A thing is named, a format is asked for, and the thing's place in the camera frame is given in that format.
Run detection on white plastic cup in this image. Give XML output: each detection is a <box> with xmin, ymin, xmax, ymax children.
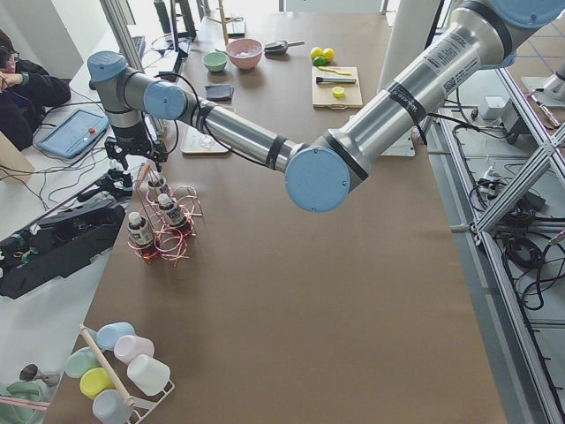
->
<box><xmin>126</xmin><ymin>354</ymin><xmax>171</xmax><ymax>396</ymax></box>

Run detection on cream rabbit tray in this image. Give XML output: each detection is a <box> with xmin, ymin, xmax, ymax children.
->
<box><xmin>179</xmin><ymin>123</ymin><xmax>229</xmax><ymax>155</ymax></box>

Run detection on mint green plastic cup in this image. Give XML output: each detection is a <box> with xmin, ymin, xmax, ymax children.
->
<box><xmin>64</xmin><ymin>346</ymin><xmax>101</xmax><ymax>379</ymax></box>

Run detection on bamboo cutting board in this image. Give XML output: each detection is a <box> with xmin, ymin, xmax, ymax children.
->
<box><xmin>311</xmin><ymin>66</ymin><xmax>364</xmax><ymax>109</ymax></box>

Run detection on tea bottle white cap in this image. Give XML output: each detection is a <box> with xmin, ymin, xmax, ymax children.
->
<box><xmin>127</xmin><ymin>212</ymin><xmax>156</xmax><ymax>260</ymax></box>

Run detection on yellow plastic knife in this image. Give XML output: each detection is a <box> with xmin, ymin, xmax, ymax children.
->
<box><xmin>317</xmin><ymin>66</ymin><xmax>352</xmax><ymax>76</ymax></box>

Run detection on white wire cup rack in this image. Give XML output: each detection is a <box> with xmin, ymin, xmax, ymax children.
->
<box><xmin>78</xmin><ymin>326</ymin><xmax>176</xmax><ymax>424</ymax></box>

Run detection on mint green bowl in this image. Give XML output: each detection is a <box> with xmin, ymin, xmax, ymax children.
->
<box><xmin>202</xmin><ymin>51</ymin><xmax>228</xmax><ymax>72</ymax></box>

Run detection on steel ice scoop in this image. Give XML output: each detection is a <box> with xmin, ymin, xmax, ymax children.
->
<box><xmin>264</xmin><ymin>40</ymin><xmax>305</xmax><ymax>55</ymax></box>

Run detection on wooden rack handle dowel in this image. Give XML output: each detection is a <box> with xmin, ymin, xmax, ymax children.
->
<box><xmin>79</xmin><ymin>324</ymin><xmax>134</xmax><ymax>406</ymax></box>

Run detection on black open equipment case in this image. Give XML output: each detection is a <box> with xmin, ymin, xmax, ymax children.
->
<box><xmin>1</xmin><ymin>200</ymin><xmax>124</xmax><ymax>299</ymax></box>

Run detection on pink bowl with ice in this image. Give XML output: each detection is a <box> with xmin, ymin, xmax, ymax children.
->
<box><xmin>226</xmin><ymin>38</ymin><xmax>264</xmax><ymax>70</ymax></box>

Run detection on copper wire bottle basket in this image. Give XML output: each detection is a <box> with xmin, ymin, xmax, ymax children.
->
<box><xmin>126</xmin><ymin>163</ymin><xmax>204</xmax><ymax>265</ymax></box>

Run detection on blue teach pendant tablet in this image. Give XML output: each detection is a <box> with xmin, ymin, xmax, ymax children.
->
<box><xmin>36</xmin><ymin>110</ymin><xmax>109</xmax><ymax>159</ymax></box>

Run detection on grey folded cloth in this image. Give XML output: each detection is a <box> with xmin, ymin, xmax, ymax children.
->
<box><xmin>205</xmin><ymin>84</ymin><xmax>235</xmax><ymax>102</ymax></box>

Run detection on grey plastic cup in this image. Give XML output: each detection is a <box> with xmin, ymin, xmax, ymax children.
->
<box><xmin>92</xmin><ymin>389</ymin><xmax>133</xmax><ymax>424</ymax></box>

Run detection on yellow plastic cup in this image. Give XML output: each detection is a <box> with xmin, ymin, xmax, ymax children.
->
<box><xmin>79</xmin><ymin>367</ymin><xmax>115</xmax><ymax>400</ymax></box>

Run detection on pink plastic cup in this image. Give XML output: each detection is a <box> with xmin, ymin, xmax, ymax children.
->
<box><xmin>113</xmin><ymin>335</ymin><xmax>154</xmax><ymax>364</ymax></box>

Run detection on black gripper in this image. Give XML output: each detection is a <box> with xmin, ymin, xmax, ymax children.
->
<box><xmin>104</xmin><ymin>136</ymin><xmax>169</xmax><ymax>172</ymax></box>

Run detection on whole yellow lemon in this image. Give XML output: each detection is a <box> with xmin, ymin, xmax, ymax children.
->
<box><xmin>310</xmin><ymin>46</ymin><xmax>324</xmax><ymax>60</ymax></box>

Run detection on light blue plastic cup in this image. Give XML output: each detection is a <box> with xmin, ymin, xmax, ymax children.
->
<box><xmin>95</xmin><ymin>322</ymin><xmax>136</xmax><ymax>351</ymax></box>

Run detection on half lemon slice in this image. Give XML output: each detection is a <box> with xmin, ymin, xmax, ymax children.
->
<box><xmin>332</xmin><ymin>87</ymin><xmax>345</xmax><ymax>98</ymax></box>

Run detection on seated person in black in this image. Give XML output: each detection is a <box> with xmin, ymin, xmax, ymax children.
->
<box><xmin>1</xmin><ymin>32</ymin><xmax>72</xmax><ymax>151</ymax></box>

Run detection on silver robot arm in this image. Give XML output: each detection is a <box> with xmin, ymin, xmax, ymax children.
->
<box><xmin>87</xmin><ymin>1</ymin><xmax>564</xmax><ymax>212</ymax></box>

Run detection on steel muddler black tip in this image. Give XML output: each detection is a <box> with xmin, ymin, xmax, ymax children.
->
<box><xmin>315</xmin><ymin>76</ymin><xmax>357</xmax><ymax>85</ymax></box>

